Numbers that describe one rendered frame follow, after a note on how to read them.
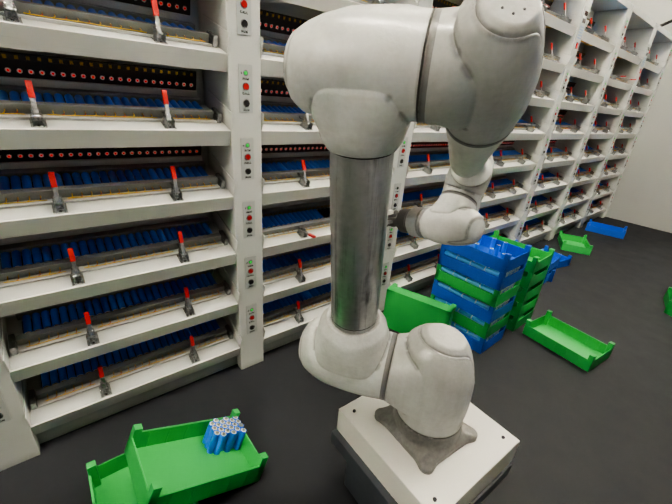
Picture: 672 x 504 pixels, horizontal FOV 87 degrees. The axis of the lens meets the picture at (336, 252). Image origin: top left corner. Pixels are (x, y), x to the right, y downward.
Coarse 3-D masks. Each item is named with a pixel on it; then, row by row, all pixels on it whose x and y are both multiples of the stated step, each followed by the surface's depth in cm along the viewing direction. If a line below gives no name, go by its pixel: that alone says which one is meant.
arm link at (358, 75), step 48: (288, 48) 46; (336, 48) 42; (384, 48) 40; (336, 96) 45; (384, 96) 43; (336, 144) 49; (384, 144) 48; (336, 192) 56; (384, 192) 55; (336, 240) 61; (384, 240) 62; (336, 288) 67; (336, 336) 73; (384, 336) 75; (336, 384) 79; (384, 384) 75
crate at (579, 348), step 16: (528, 320) 168; (544, 320) 180; (560, 320) 175; (528, 336) 170; (544, 336) 163; (560, 336) 171; (576, 336) 170; (560, 352) 158; (576, 352) 152; (592, 352) 161; (608, 352) 155; (592, 368) 151
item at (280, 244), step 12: (276, 204) 139; (288, 204) 142; (324, 228) 141; (264, 240) 125; (276, 240) 127; (288, 240) 128; (300, 240) 131; (312, 240) 135; (324, 240) 139; (264, 252) 123; (276, 252) 127
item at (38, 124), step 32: (0, 64) 79; (32, 64) 82; (64, 64) 86; (96, 64) 89; (128, 64) 93; (0, 96) 77; (32, 96) 74; (64, 96) 87; (96, 96) 90; (128, 96) 95; (160, 96) 100; (0, 128) 71; (32, 128) 74; (64, 128) 78; (96, 128) 81; (128, 128) 85; (160, 128) 90; (192, 128) 95; (224, 128) 100
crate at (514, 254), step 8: (488, 240) 162; (496, 240) 159; (448, 248) 156; (456, 248) 153; (464, 248) 150; (472, 248) 147; (480, 248) 161; (488, 248) 162; (512, 248) 154; (520, 248) 151; (528, 248) 147; (464, 256) 151; (472, 256) 148; (480, 256) 145; (488, 256) 142; (496, 256) 140; (504, 256) 137; (512, 256) 155; (520, 256) 143; (528, 256) 149; (488, 264) 143; (496, 264) 141; (504, 264) 138; (512, 264) 141; (520, 264) 147; (504, 272) 139
